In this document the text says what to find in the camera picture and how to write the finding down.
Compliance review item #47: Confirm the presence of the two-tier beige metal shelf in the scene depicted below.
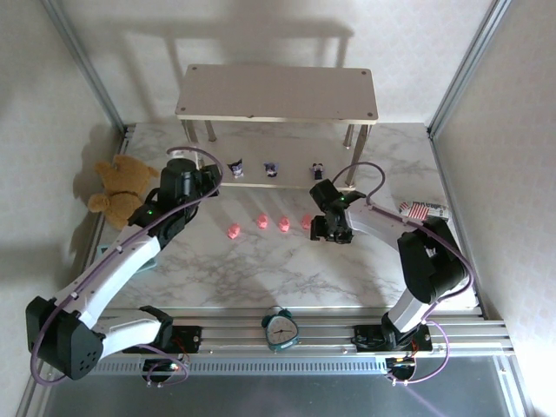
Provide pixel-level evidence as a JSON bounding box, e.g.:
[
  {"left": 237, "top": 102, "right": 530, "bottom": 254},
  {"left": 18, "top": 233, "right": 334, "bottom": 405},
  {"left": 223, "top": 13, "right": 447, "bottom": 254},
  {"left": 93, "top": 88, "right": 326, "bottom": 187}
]
[{"left": 175, "top": 63, "right": 379, "bottom": 199}]

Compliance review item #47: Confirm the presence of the brown teddy bear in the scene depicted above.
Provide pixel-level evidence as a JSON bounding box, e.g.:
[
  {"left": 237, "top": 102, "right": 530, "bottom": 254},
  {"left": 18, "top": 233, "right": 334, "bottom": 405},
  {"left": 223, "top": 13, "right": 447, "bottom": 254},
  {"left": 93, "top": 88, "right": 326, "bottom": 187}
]
[{"left": 88, "top": 156, "right": 161, "bottom": 231}]

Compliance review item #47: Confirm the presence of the red striped printed packet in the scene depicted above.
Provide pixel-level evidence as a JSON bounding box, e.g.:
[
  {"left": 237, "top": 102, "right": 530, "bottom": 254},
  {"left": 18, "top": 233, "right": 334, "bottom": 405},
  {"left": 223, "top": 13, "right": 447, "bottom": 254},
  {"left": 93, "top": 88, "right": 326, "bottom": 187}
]
[{"left": 398, "top": 199, "right": 451, "bottom": 223}]

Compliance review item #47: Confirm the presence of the teal calculator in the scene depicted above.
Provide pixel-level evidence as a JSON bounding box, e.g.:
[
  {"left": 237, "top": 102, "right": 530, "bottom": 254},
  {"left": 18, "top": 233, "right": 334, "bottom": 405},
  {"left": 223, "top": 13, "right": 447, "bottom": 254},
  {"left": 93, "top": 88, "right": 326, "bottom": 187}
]
[{"left": 97, "top": 242, "right": 158, "bottom": 275}]

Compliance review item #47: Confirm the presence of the teal alarm clock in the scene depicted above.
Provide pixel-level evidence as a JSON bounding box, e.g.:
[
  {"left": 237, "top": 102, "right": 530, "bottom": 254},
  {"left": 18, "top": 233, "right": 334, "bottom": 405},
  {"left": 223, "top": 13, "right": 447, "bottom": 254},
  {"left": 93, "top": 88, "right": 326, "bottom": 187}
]
[{"left": 260, "top": 306, "right": 301, "bottom": 353}]

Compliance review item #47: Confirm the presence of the small circuit board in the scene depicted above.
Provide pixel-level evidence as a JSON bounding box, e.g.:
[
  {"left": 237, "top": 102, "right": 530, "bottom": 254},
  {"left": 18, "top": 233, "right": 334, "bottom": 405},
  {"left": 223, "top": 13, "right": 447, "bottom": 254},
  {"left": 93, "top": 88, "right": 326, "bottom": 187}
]
[
  {"left": 145, "top": 359, "right": 183, "bottom": 375},
  {"left": 386, "top": 355, "right": 418, "bottom": 375}
]

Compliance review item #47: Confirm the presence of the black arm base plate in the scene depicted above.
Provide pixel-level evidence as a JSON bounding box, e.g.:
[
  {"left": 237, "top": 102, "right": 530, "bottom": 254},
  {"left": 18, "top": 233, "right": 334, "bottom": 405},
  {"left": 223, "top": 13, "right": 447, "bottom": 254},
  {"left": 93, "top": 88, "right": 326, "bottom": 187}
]
[
  {"left": 354, "top": 323, "right": 434, "bottom": 353},
  {"left": 123, "top": 324, "right": 203, "bottom": 354}
]

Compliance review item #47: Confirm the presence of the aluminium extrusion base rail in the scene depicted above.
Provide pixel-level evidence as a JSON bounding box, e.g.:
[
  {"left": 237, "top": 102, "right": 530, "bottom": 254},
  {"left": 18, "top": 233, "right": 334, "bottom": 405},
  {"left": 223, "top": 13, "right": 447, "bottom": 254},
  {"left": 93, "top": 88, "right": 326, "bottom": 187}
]
[{"left": 38, "top": 306, "right": 518, "bottom": 361}]

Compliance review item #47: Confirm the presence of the aluminium frame side rail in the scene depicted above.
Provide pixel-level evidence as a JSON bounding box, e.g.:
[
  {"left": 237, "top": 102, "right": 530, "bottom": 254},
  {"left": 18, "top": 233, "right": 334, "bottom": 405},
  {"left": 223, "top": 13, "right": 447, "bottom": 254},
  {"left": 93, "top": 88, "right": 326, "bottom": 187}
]
[{"left": 427, "top": 123, "right": 538, "bottom": 417}]

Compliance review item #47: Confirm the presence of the aluminium frame post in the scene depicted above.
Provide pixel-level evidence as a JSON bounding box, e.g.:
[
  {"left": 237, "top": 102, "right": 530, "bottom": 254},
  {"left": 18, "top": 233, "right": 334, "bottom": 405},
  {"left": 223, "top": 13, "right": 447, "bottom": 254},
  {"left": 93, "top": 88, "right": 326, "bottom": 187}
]
[
  {"left": 427, "top": 0, "right": 512, "bottom": 138},
  {"left": 41, "top": 0, "right": 129, "bottom": 136}
]

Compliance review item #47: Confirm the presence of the grey slotted cable duct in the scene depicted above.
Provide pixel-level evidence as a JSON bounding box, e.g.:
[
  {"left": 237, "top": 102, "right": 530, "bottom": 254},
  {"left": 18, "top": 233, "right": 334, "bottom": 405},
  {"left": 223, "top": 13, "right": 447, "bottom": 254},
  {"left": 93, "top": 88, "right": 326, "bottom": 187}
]
[{"left": 56, "top": 358, "right": 387, "bottom": 375}]

